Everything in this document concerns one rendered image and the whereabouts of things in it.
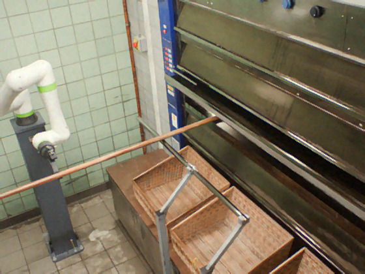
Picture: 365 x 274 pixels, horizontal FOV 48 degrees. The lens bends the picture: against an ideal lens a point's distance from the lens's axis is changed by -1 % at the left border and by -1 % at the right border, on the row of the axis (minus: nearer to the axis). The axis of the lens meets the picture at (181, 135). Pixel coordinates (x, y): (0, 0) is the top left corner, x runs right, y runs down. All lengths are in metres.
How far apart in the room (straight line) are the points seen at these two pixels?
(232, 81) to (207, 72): 0.25
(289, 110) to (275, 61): 0.24
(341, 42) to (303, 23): 0.21
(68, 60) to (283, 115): 2.00
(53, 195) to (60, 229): 0.33
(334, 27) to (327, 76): 0.20
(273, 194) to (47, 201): 1.70
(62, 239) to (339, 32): 2.62
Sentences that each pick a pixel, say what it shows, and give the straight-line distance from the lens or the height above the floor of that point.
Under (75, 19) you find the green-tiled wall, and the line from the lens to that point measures 3.46.
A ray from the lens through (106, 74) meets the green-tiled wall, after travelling 3.66.
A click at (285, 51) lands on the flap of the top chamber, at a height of 1.83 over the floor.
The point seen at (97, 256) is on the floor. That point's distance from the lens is 3.54.
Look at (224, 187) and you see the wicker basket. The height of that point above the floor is 0.84.
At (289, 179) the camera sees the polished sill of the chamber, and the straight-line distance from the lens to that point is 2.22.
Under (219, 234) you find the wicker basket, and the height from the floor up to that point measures 0.59.
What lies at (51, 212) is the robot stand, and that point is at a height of 0.46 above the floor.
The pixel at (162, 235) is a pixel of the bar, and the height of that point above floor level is 0.80.
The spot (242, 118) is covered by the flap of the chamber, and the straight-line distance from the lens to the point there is 2.27.
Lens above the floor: 2.50
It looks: 31 degrees down
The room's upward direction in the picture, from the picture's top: 5 degrees counter-clockwise
